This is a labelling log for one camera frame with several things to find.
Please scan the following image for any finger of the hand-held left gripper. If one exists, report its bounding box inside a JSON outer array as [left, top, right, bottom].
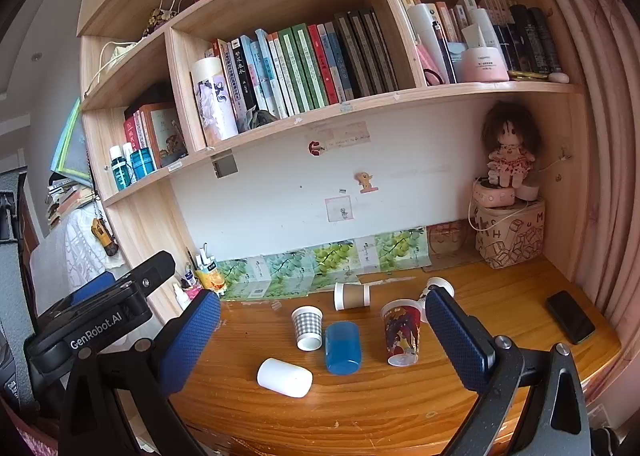
[[122, 251, 177, 304]]

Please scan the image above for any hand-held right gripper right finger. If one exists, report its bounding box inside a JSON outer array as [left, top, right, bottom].
[[424, 287, 592, 456]]

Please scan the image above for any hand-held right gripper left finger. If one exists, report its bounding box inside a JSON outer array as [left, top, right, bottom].
[[59, 287, 222, 456]]

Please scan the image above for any cartoon figure printed cup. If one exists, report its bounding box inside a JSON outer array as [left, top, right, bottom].
[[380, 300, 425, 368]]

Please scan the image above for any white cup with dark print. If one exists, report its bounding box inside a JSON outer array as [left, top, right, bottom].
[[419, 277, 456, 324]]

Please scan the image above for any plain white cup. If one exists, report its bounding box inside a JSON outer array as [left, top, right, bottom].
[[256, 357, 314, 399]]

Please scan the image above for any brown paper cup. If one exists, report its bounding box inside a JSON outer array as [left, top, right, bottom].
[[333, 282, 371, 312]]

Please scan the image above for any checkered white cup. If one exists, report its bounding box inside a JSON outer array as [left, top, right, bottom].
[[291, 306, 324, 352]]

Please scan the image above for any blue plastic cup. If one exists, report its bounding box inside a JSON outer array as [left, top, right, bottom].
[[324, 321, 363, 376]]

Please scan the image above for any small white bottle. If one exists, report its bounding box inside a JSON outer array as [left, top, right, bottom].
[[172, 281, 193, 309]]

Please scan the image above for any yellow pen holder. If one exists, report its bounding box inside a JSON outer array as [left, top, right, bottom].
[[195, 261, 227, 293]]

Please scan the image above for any white lace cloth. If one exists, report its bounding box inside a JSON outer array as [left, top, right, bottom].
[[30, 213, 126, 297]]

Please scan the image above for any brown printed card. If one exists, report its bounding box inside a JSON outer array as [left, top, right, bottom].
[[427, 221, 478, 257]]

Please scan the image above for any teal bottle with white cap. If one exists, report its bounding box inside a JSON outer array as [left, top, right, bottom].
[[110, 146, 132, 191]]

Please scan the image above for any teal jar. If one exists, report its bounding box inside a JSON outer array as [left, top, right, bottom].
[[131, 148, 157, 176]]

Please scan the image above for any letter print storage box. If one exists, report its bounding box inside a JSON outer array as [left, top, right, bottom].
[[474, 198, 547, 270]]

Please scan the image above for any stack of books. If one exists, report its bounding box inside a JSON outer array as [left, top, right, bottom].
[[46, 176, 96, 229]]

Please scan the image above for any black smartphone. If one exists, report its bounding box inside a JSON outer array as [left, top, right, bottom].
[[545, 290, 597, 346]]

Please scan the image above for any illustrated brown book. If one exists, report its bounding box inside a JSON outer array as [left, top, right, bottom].
[[140, 103, 189, 163]]

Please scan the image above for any red book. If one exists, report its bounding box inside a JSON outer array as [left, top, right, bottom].
[[123, 113, 144, 158]]

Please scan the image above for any pink speaker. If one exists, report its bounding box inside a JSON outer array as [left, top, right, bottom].
[[472, 177, 517, 209]]

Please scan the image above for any green framed board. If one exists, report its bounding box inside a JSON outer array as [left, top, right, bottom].
[[50, 98, 93, 187]]

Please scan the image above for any grape print paper backdrop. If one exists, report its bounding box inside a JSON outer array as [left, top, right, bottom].
[[215, 225, 432, 301]]

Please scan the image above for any wooden bookshelf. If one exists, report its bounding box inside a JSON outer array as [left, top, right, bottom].
[[75, 0, 588, 332]]

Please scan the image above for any square pale sticker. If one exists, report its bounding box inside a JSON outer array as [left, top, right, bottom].
[[325, 196, 353, 223]]

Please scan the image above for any rolled white poster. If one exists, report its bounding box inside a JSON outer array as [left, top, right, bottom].
[[190, 56, 240, 147]]

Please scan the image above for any dark cloth bundle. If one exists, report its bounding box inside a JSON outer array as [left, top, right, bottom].
[[237, 108, 278, 133]]

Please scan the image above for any brown-haired cloth doll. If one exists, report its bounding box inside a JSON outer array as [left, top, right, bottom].
[[481, 101, 543, 187]]

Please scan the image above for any taped paper note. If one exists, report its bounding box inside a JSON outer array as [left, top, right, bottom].
[[315, 122, 371, 144]]

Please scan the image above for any pink curtain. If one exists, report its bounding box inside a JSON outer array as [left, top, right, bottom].
[[515, 0, 640, 437]]

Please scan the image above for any row of green and dark books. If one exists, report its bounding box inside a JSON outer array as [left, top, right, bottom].
[[210, 8, 401, 124]]

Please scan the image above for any light blue box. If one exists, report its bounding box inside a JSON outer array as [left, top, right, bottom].
[[447, 42, 468, 83]]

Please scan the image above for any row of beige and black books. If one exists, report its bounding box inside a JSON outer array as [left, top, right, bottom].
[[397, 0, 563, 84]]

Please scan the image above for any yellow toy keychain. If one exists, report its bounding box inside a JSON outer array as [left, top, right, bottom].
[[91, 217, 120, 257]]

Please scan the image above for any grey wall box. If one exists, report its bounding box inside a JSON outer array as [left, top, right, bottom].
[[210, 152, 238, 179]]

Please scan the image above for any white corded item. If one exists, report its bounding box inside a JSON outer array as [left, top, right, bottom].
[[92, 40, 141, 84]]

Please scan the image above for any floral bag with handles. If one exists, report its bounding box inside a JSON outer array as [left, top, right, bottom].
[[142, 0, 181, 39]]

